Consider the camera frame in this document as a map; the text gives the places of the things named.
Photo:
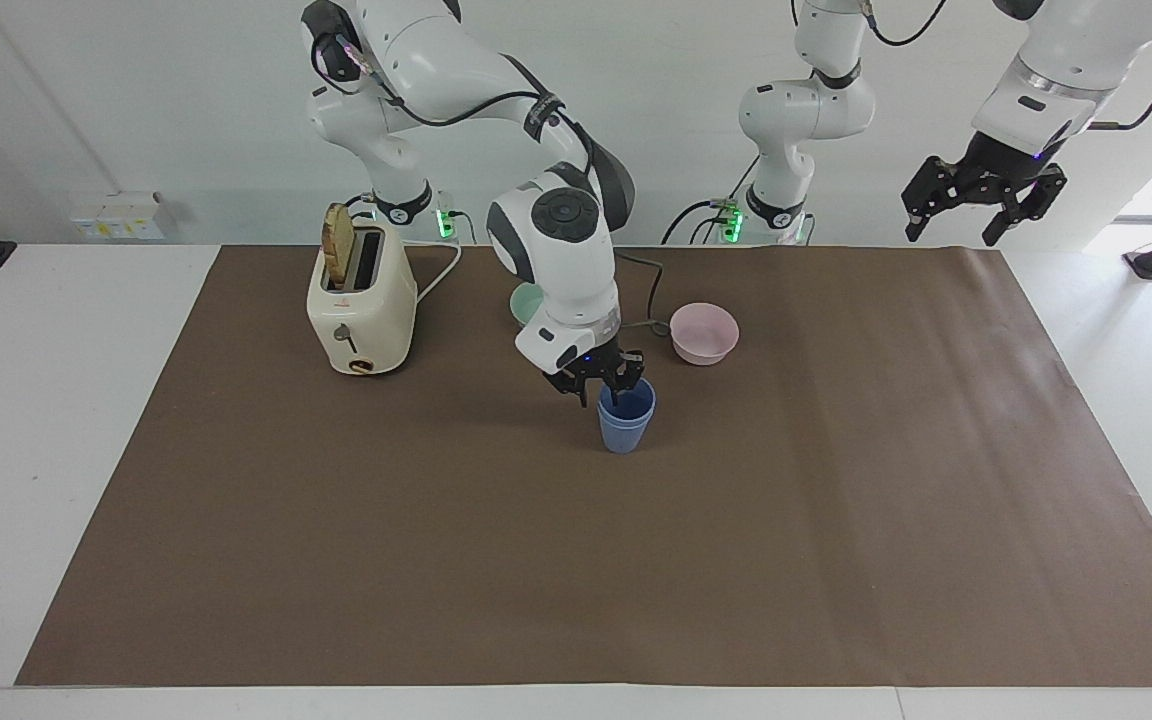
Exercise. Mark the cream toaster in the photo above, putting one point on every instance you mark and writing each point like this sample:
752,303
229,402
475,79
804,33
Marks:
361,310

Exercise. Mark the pink bowl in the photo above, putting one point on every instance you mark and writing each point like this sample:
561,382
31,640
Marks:
704,332

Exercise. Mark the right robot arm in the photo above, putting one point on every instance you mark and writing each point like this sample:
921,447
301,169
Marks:
561,260

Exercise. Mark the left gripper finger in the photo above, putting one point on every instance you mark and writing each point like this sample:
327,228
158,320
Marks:
941,190
1031,198

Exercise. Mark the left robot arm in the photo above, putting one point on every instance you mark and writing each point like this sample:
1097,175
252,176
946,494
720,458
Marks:
801,110

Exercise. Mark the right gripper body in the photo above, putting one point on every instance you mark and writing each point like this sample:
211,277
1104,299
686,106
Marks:
588,368

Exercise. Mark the blue plastic cup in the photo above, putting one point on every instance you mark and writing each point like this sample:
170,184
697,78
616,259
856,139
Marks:
626,420

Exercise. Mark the light green bowl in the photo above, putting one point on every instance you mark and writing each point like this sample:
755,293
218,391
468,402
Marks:
526,304

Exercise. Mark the toast slice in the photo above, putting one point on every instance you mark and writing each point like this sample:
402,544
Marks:
338,255

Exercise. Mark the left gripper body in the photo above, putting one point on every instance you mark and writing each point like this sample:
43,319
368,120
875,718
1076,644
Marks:
1004,158

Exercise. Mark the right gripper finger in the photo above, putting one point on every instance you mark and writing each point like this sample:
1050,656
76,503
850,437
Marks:
576,392
628,376

